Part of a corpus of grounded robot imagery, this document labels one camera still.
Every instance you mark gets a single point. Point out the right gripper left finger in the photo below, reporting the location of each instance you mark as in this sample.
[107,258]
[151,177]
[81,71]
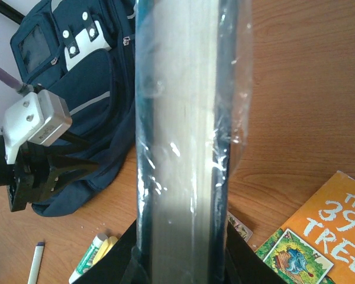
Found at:
[120,265]

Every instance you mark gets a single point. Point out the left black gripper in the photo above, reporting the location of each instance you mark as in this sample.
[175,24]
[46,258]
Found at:
[36,177]

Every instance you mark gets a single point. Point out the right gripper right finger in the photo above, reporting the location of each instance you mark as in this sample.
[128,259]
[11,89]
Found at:
[242,265]

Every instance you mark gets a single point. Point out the navy blue backpack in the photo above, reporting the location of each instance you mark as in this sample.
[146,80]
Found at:
[84,52]

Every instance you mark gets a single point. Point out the dark Wuthering Heights book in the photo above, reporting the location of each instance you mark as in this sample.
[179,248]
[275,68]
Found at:
[193,87]

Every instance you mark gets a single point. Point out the yellow highlighter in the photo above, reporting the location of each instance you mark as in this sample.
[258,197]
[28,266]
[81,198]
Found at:
[106,246]

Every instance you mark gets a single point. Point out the green white glue stick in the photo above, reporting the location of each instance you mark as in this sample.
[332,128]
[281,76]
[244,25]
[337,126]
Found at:
[86,261]

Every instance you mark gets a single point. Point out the pink Taming Shrew book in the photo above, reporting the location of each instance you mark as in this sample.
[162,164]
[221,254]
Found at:
[241,228]

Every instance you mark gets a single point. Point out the purple cap marker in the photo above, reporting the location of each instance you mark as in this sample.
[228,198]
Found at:
[36,263]

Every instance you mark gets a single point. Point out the orange Treehouse book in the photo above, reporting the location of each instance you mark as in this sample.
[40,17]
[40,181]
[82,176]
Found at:
[317,243]

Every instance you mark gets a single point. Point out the left black frame post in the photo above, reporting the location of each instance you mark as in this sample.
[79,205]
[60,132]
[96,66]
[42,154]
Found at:
[11,13]

